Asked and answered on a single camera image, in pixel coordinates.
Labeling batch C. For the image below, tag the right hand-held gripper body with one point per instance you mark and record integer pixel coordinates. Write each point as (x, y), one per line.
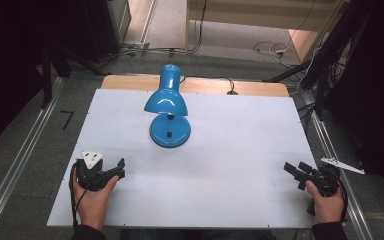
(326, 180)

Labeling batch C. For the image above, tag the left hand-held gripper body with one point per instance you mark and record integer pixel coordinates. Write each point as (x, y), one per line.
(90, 175)

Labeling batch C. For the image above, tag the blue desk lamp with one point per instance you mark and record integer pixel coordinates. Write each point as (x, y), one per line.
(166, 100)

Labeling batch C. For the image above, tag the person's right hand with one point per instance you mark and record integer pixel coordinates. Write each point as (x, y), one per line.
(326, 206)

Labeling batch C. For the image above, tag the person's left hand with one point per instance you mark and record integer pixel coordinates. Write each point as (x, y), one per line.
(93, 203)

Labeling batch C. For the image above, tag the white board sheet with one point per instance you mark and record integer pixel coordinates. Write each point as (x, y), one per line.
(233, 160)

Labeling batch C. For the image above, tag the black metal stand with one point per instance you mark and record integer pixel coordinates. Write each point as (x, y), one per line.
(46, 76)

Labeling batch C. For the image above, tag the black tripod stand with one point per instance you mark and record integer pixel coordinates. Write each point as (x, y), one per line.
(323, 56)

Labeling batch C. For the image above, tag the dark cabinet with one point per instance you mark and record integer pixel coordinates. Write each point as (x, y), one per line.
(46, 26)

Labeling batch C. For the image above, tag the light wooden furniture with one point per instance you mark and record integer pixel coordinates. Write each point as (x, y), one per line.
(256, 15)

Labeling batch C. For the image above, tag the aluminium floor rail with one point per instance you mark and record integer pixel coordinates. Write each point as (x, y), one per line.
(20, 156)
(336, 156)

